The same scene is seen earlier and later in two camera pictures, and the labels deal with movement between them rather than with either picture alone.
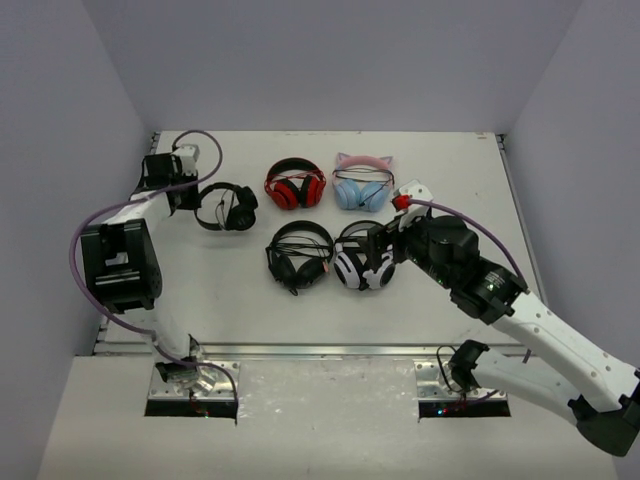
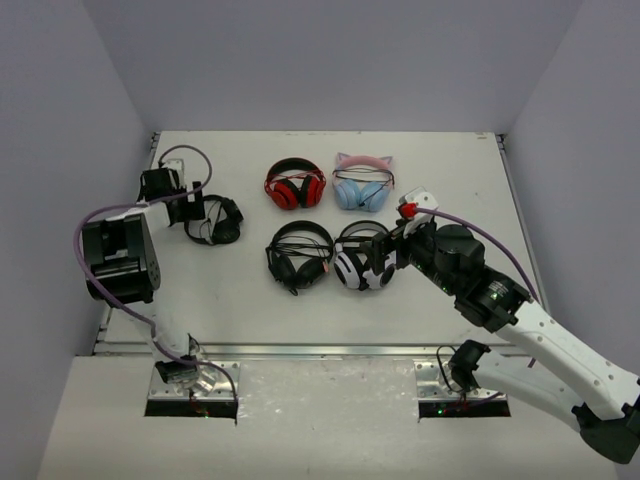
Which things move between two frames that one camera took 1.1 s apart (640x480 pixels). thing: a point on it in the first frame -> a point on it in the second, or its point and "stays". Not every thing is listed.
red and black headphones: (295, 182) stays
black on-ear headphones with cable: (242, 213) -> (221, 222)
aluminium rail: (291, 350) stays
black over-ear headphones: (299, 254) stays
